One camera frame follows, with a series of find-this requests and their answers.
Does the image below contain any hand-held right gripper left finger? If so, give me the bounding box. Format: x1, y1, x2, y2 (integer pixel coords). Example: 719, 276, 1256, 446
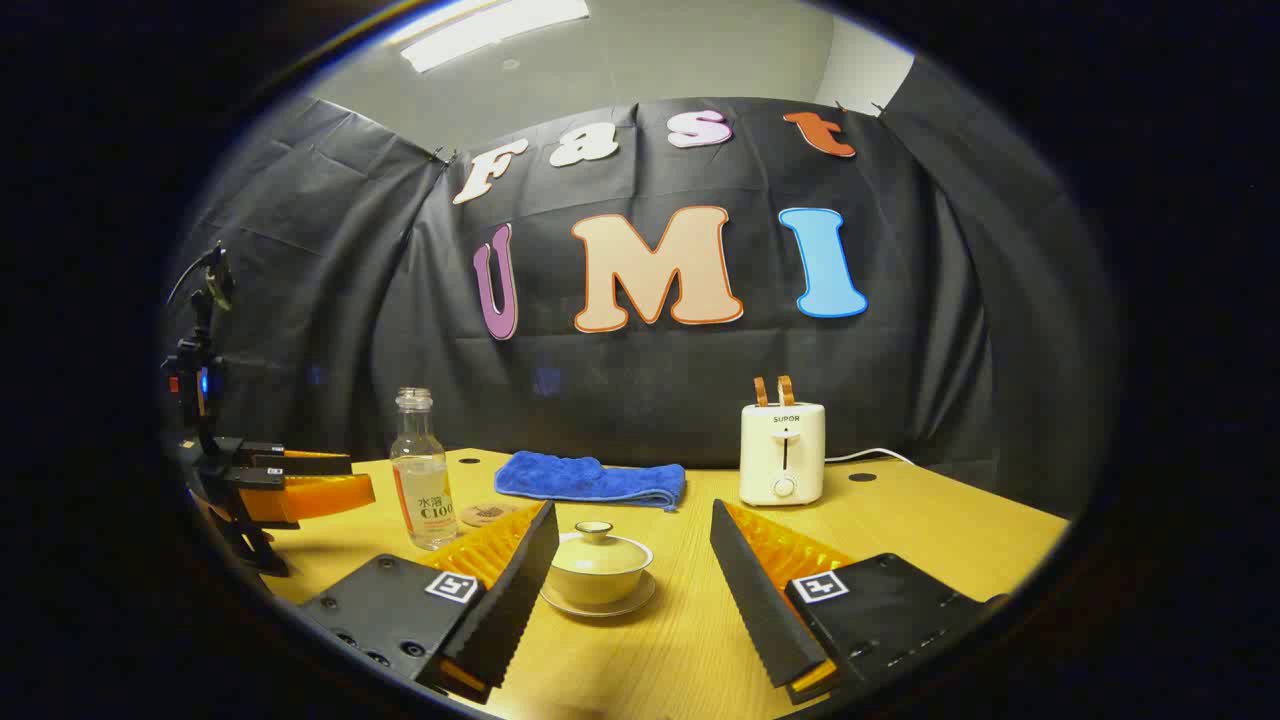
300, 500, 561, 706

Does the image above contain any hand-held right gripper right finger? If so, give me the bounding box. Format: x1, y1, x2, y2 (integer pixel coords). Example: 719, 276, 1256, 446
709, 498, 1004, 706

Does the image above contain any cream teacup lid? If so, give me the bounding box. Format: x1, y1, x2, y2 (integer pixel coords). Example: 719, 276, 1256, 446
551, 520, 655, 577

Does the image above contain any clear glass water bottle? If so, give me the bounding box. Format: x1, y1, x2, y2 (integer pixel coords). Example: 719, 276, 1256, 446
390, 388, 460, 552

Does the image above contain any cream saucer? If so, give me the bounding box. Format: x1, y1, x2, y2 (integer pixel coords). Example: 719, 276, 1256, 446
539, 570, 659, 619

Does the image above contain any blue folded towel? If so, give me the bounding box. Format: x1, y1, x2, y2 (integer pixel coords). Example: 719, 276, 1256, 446
493, 450, 688, 513

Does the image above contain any white toaster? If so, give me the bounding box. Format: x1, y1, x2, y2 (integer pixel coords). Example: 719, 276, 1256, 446
738, 401, 828, 508

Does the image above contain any black backdrop cloth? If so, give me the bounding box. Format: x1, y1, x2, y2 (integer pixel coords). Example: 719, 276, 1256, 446
163, 95, 1113, 523

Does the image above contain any white power cable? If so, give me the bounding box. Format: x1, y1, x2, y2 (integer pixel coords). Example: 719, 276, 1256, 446
825, 447, 917, 468

